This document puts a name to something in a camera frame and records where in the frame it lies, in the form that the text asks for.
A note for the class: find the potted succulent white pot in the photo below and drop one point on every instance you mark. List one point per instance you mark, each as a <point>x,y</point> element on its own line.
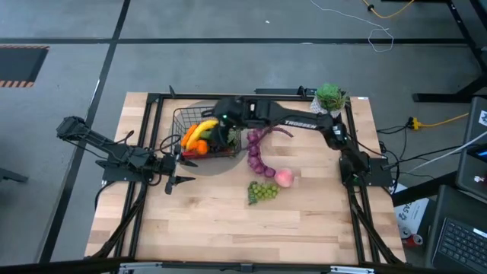
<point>331,97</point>

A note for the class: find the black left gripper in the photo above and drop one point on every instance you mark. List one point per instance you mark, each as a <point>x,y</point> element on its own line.
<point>171,165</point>

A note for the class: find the black laptop keyboard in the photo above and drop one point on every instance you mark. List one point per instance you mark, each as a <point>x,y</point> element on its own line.
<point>460,243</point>

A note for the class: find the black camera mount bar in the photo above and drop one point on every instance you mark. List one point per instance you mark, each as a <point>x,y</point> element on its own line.
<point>281,91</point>

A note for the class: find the green cucumber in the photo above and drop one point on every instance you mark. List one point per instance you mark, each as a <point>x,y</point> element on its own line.
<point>207,134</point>

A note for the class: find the black aluminium table frame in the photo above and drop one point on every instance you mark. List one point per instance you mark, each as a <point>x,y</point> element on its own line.
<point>182,96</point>

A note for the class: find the green grape bunch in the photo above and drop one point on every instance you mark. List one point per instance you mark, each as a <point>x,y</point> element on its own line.
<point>262,191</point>

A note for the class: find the red drink can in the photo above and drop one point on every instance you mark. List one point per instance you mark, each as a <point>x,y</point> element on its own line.
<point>414,239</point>

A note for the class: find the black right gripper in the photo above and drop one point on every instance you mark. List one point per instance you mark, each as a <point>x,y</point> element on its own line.
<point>228,114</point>

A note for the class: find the dark floor hatch hazard stripes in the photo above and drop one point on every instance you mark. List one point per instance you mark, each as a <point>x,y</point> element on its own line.
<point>19,64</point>

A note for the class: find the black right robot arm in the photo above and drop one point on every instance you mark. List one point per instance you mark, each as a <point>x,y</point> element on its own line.
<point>300,122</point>

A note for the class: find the round grey mat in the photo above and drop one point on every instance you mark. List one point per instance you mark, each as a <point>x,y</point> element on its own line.
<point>213,167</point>

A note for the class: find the yellow banana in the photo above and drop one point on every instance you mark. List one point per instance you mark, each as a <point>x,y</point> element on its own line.
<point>198,131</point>

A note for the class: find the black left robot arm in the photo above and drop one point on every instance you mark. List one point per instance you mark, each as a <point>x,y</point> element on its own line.
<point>121,154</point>

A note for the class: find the orange carrot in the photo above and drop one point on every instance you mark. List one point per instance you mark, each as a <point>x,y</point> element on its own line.
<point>188,135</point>

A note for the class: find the purple grape bunch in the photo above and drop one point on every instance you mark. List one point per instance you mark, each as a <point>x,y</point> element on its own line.
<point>254,152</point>

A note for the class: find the dark chair base leg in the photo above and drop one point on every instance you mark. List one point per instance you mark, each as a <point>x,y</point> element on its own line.
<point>13,176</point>

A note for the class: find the orange tangerine cluster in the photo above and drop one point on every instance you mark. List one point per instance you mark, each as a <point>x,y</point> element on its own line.
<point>201,147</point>

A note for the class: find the black grape bunch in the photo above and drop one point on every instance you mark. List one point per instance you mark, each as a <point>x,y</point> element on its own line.
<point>233,139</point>

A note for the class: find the black desk frame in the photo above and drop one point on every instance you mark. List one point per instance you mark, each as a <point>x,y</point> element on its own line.
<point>468,38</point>

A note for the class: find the white printed paper sheet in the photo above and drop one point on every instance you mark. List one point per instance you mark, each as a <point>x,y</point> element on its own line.
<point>412,213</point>

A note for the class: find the pink peach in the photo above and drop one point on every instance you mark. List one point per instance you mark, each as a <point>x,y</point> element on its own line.
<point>284,178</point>

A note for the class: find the dark laptop with sticker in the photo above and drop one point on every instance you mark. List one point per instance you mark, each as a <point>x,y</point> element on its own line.
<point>473,167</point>

